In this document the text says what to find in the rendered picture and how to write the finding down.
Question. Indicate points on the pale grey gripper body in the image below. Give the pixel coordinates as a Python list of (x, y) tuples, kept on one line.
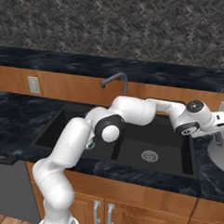
[(219, 138)]

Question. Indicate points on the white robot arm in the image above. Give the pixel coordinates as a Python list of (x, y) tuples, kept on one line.
[(68, 145)]

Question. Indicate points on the black double basin sink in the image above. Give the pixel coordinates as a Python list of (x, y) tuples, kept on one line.
[(165, 141)]

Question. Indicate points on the round silver sink drain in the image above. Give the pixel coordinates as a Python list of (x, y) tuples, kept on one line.
[(149, 155), (91, 145)]

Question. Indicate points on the wooden panel under sink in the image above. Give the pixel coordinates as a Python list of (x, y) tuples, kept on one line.
[(137, 192)]

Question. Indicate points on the wooden cupboard front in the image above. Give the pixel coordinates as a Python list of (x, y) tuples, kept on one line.
[(209, 218)]

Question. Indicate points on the wooden cupboard door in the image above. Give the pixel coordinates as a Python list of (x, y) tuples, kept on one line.
[(148, 221), (83, 214)]

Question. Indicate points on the dark grey tap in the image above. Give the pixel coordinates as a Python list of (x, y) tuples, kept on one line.
[(124, 80)]

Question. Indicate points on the grey dishwasher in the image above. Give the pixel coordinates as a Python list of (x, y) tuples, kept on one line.
[(10, 189)]

